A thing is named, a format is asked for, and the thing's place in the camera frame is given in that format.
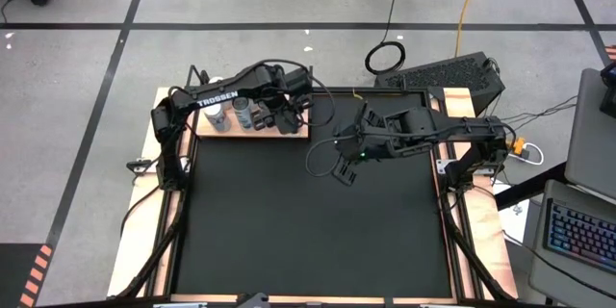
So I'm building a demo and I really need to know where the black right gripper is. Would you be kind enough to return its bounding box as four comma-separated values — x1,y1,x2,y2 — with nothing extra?
331,122,384,188

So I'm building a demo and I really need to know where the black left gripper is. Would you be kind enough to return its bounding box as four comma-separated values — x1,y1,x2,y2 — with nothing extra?
253,84,315,136

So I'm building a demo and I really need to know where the Celsius Arctic Vibe can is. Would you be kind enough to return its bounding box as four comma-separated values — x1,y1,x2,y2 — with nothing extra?
232,96,257,132

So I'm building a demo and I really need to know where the wooden shelf board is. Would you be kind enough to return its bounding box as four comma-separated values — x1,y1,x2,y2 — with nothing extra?
195,87,312,140

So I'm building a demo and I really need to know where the black perforated computer case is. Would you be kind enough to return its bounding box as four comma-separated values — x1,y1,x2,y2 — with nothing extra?
374,51,507,117

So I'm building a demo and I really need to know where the white paper sheet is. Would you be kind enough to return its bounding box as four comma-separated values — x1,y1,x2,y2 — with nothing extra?
490,180,530,244

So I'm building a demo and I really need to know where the black desk beam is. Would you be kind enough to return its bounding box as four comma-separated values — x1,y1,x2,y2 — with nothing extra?
494,162,569,212

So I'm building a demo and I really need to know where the laptop with backlit keyboard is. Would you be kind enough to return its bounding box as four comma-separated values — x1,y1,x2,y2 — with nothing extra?
527,179,616,308

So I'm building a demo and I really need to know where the grey laptop lid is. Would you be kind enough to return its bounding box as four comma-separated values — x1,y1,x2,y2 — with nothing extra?
564,67,616,201

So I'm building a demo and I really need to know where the black desk device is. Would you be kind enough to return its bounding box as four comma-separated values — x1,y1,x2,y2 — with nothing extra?
600,60,616,119

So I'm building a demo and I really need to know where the black hazard-striped floor mat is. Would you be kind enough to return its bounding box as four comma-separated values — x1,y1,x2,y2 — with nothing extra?
0,243,55,308

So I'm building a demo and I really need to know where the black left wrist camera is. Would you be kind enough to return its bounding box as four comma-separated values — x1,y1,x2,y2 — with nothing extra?
282,66,314,95

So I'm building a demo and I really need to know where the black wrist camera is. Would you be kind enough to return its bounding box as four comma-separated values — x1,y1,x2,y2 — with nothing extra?
358,104,394,132
282,66,314,95

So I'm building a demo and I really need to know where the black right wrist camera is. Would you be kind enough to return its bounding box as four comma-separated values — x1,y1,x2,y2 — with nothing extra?
358,104,394,132

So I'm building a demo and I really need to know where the black coiled cable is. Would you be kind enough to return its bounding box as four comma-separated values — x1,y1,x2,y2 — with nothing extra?
364,0,408,77

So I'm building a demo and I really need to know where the yellow extension cord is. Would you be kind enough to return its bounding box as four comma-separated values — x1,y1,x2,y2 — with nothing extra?
454,0,483,58

